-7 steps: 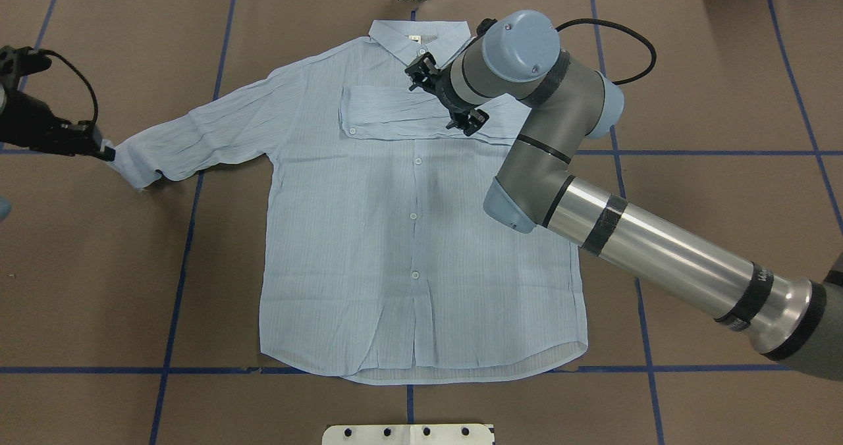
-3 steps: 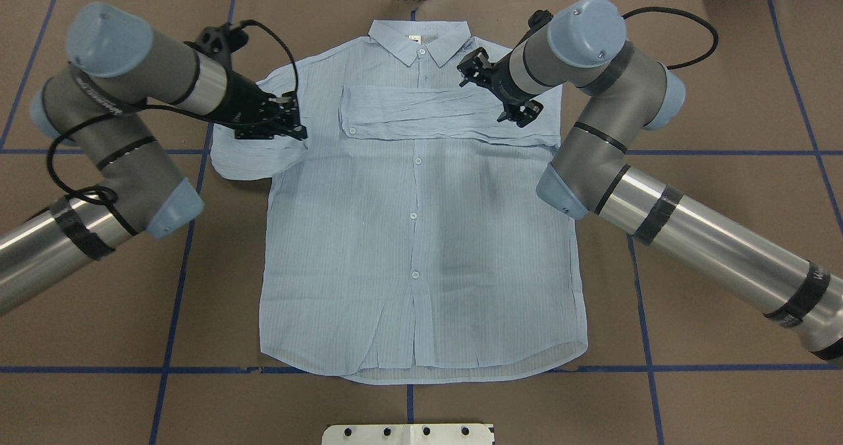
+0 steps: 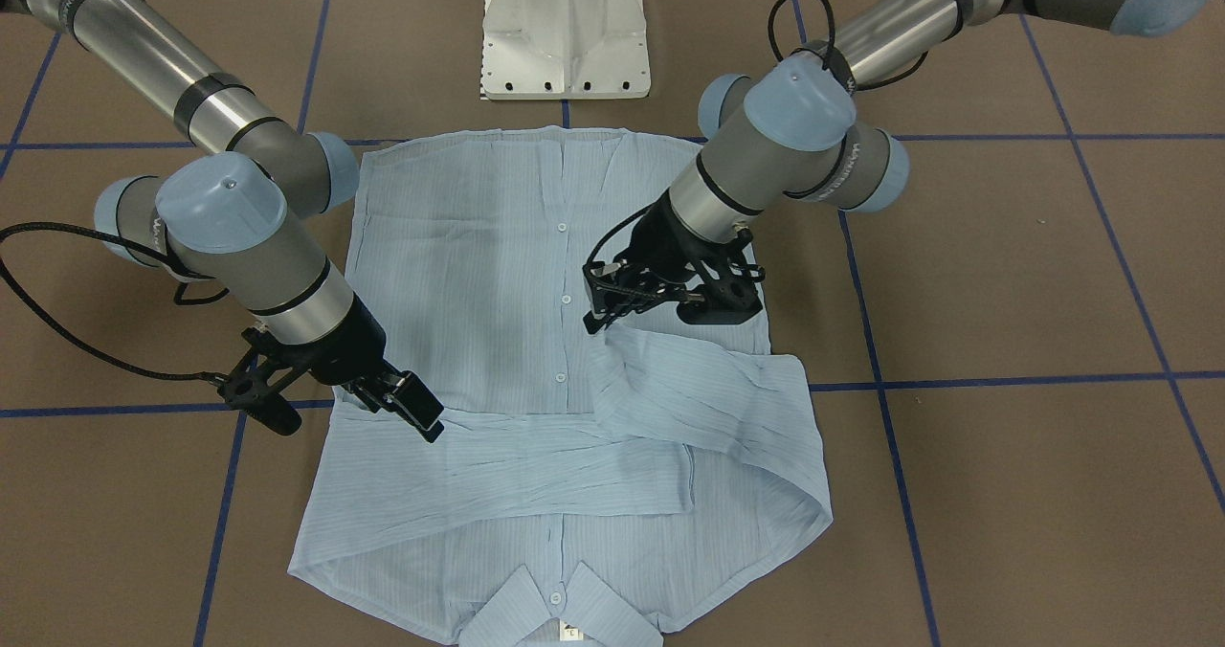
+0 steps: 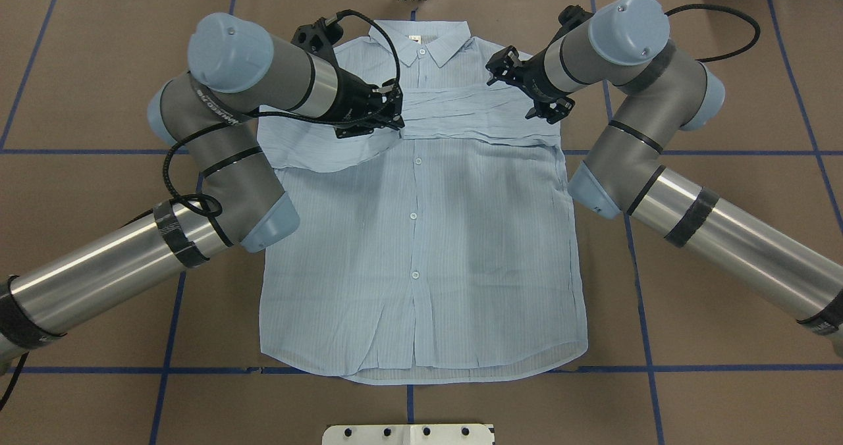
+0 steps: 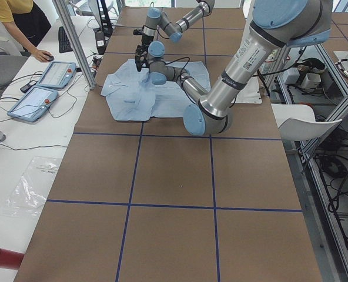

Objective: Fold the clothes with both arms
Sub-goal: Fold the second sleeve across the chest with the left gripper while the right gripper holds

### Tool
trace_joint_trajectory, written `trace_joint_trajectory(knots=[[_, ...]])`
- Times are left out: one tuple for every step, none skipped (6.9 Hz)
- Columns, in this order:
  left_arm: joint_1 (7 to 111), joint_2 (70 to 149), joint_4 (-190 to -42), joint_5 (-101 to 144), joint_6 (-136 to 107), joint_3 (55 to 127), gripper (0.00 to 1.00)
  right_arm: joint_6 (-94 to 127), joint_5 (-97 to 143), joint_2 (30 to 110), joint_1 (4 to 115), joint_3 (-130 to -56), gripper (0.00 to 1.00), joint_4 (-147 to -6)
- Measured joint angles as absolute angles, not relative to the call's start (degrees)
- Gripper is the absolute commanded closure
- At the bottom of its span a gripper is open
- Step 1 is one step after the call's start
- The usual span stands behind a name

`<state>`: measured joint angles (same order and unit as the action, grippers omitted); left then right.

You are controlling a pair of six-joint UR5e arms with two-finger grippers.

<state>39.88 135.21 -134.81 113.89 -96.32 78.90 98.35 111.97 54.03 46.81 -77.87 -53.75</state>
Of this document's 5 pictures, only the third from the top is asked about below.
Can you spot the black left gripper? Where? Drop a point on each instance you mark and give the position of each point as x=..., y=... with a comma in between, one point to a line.
x=663, y=240

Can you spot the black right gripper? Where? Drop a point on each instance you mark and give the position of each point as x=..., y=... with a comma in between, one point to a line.
x=350, y=346

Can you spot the light blue striped shirt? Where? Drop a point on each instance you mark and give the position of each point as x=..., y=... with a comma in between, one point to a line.
x=624, y=484

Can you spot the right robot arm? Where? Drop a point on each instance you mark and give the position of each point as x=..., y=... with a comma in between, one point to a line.
x=234, y=217

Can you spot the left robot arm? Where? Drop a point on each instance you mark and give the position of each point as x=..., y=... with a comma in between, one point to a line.
x=795, y=134

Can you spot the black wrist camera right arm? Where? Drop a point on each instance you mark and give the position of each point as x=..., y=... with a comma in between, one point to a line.
x=255, y=385

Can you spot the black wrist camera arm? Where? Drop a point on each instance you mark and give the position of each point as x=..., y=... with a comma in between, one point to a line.
x=255, y=385
x=729, y=292

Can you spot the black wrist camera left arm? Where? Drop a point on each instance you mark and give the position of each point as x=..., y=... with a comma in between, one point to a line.
x=729, y=292

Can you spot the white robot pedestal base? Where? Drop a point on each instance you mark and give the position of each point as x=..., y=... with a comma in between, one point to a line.
x=564, y=50

